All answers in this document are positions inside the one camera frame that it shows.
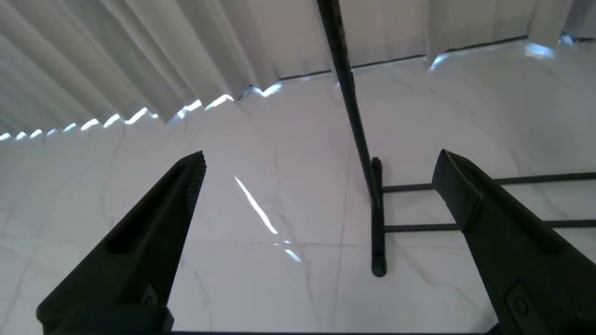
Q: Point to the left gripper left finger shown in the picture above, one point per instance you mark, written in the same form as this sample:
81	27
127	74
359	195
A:
130	270

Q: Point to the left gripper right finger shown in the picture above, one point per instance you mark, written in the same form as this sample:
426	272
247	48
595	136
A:
526	260

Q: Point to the black clothes rack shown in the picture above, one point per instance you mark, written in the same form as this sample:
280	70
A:
351	102

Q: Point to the white curtain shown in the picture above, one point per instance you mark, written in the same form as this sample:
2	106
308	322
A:
93	56

